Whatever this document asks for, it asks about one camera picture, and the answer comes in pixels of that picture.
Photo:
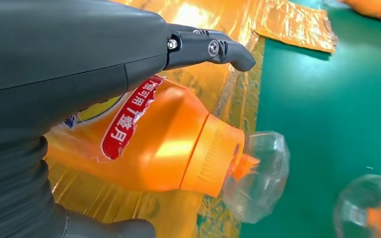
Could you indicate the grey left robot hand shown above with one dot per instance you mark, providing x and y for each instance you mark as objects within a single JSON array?
[{"x": 62, "y": 56}]

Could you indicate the yellow taped mat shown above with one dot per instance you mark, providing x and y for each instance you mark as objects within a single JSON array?
[{"x": 292, "y": 26}]

